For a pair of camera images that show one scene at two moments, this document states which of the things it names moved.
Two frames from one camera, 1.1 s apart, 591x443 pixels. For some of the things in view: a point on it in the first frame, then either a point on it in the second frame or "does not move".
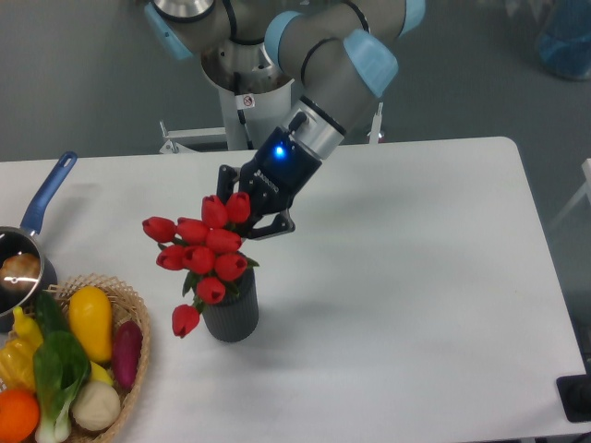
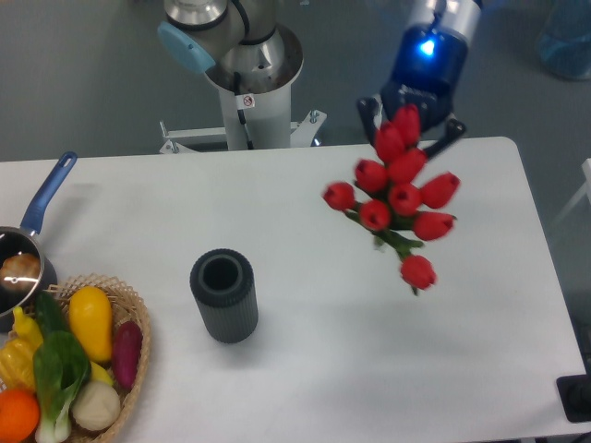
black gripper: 271,179 to 428,63
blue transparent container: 564,45 does not move
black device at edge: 574,392 does not move
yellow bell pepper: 17,365 does not move
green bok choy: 61,368 does not move
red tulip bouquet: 205,252 to 389,197
